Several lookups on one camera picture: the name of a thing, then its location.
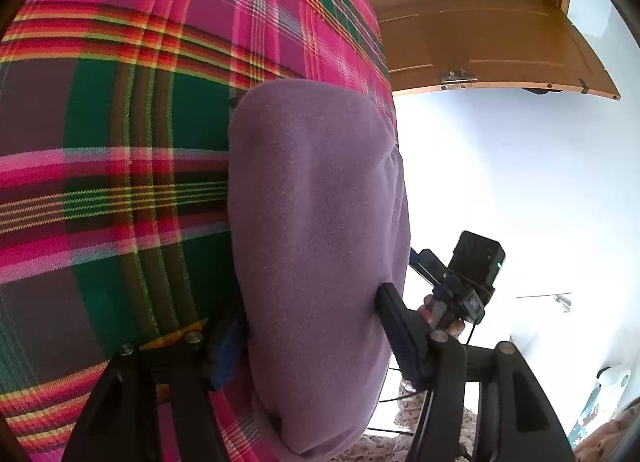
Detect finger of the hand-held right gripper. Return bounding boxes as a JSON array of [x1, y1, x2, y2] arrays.
[[409, 248, 451, 289]]

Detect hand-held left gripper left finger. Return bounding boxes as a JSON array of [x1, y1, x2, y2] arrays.
[[60, 315, 251, 462]]

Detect person's right hand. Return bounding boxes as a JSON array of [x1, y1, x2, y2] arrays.
[[417, 293, 466, 338]]

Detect pink plaid bed sheet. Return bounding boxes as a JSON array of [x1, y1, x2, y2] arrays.
[[0, 0, 398, 462]]

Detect wooden door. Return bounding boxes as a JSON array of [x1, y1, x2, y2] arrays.
[[370, 0, 622, 100]]

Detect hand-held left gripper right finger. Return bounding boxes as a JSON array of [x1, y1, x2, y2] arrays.
[[375, 282, 576, 462]]

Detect purple fleece garment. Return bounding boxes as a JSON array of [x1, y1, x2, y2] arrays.
[[227, 80, 412, 458]]

